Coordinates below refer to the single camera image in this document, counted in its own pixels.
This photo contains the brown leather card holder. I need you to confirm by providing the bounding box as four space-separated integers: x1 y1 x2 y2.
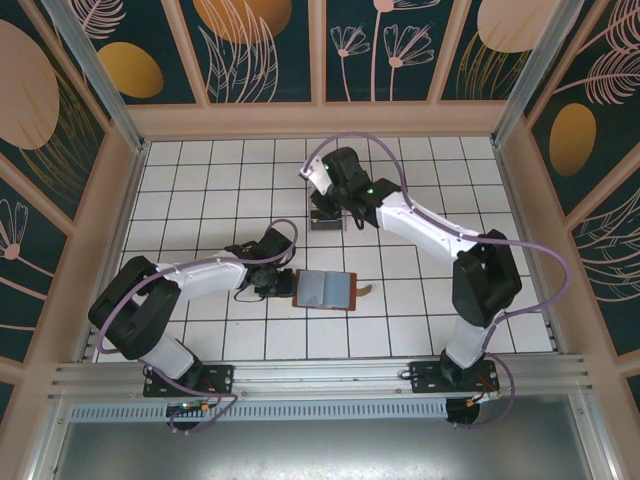
291 268 374 311

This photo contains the small circuit board with LED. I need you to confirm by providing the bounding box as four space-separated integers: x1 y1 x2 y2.
167 399 211 417

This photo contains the grey metal sheet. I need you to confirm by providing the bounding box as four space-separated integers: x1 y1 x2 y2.
27 392 619 480

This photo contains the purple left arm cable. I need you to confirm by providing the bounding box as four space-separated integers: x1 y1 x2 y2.
94 218 299 434

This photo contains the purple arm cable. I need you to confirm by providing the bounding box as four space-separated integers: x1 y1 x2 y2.
94 218 299 434
301 131 574 430

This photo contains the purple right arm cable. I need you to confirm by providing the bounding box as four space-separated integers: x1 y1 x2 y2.
301 131 574 430

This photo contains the aluminium mounting rail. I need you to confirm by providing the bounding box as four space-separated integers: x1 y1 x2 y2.
47 353 596 401

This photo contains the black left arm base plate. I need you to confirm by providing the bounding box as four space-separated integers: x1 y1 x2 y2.
142 363 236 399

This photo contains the slotted grey cable duct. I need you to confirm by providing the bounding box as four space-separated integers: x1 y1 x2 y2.
68 397 450 422

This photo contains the thin aluminium table edge rail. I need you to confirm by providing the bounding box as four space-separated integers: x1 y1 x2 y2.
74 142 152 364
491 142 569 359

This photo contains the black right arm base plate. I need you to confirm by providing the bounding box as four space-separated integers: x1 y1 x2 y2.
408 359 501 396

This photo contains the aluminium corner post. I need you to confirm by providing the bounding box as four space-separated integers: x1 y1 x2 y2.
489 0 599 149
40 0 151 154

